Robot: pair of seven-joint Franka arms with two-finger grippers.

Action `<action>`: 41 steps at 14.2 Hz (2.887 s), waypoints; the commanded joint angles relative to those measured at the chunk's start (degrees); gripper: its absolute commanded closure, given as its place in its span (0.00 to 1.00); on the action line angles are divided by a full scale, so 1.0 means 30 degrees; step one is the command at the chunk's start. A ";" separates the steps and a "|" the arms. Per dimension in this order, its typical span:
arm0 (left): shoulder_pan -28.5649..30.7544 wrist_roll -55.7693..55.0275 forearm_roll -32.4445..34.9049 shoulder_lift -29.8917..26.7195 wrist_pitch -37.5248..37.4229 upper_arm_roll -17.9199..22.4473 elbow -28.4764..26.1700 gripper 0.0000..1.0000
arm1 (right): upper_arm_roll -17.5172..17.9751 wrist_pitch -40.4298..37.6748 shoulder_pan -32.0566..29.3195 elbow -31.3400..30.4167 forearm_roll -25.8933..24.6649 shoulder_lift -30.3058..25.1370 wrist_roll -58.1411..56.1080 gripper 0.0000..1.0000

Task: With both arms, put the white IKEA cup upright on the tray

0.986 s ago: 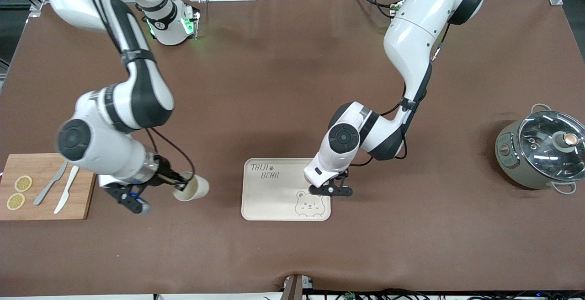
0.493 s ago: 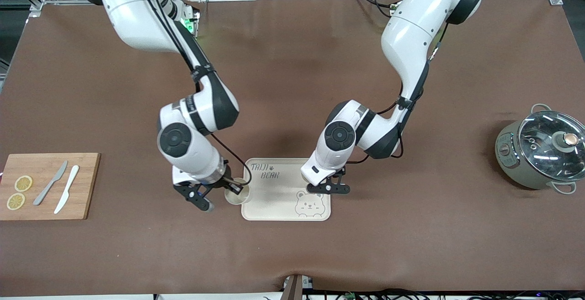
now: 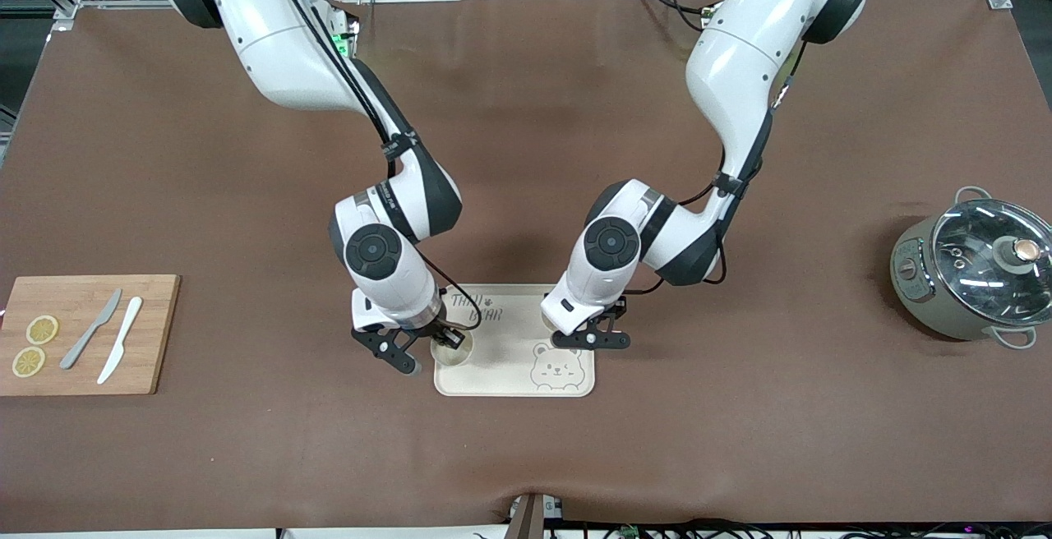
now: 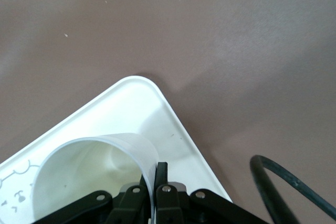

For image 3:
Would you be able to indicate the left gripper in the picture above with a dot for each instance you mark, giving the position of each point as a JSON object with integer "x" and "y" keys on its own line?
{"x": 615, "y": 310}

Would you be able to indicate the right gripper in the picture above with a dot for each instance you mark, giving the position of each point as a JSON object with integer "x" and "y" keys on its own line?
{"x": 445, "y": 333}

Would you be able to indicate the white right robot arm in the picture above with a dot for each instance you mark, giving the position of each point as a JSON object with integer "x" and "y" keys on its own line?
{"x": 279, "y": 38}

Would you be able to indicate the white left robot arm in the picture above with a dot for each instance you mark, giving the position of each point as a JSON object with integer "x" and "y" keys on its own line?
{"x": 740, "y": 54}

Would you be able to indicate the cream bear print tray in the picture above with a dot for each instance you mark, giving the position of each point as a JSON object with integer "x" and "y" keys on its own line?
{"x": 509, "y": 362}

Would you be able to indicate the brown table mat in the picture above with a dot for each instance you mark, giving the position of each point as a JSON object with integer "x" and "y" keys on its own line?
{"x": 526, "y": 457}

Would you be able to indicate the grey table edge clamp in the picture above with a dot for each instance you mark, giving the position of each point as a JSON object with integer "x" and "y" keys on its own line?
{"x": 532, "y": 516}

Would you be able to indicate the bamboo cutting board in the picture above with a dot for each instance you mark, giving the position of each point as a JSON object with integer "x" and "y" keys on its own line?
{"x": 152, "y": 333}

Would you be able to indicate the grey-green electric cooking pot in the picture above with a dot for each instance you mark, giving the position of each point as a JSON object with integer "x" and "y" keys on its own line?
{"x": 916, "y": 297}

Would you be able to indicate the white plastic knife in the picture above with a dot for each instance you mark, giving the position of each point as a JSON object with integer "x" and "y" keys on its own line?
{"x": 122, "y": 340}

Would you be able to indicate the grey plastic knife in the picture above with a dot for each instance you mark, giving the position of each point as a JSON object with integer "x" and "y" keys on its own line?
{"x": 92, "y": 329}

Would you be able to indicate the glass pot lid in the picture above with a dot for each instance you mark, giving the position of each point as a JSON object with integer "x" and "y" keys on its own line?
{"x": 978, "y": 268}

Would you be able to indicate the dried lemon slice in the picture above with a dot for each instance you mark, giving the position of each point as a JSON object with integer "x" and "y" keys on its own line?
{"x": 29, "y": 361}
{"x": 42, "y": 329}

